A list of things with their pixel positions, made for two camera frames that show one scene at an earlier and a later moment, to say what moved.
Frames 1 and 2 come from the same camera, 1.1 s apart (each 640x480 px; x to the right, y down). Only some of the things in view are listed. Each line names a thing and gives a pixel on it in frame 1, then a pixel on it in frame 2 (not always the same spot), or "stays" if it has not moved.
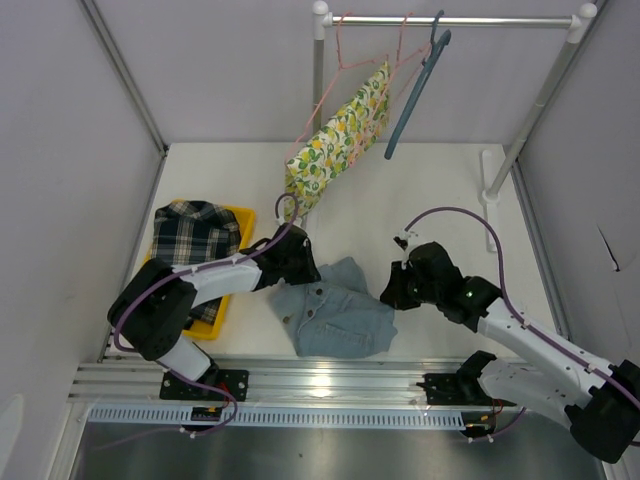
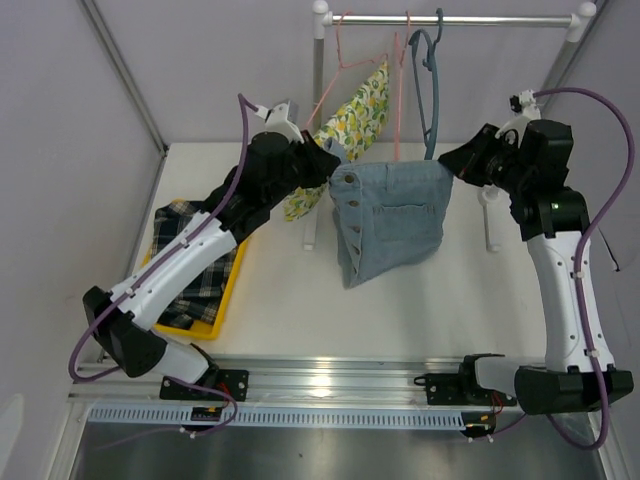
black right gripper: x=394 y=294 -> x=467 y=162
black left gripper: x=309 y=272 -> x=320 y=164
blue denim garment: x=338 y=316 -> x=387 y=213
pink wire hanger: x=341 y=67 stays
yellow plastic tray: x=211 y=330 stays
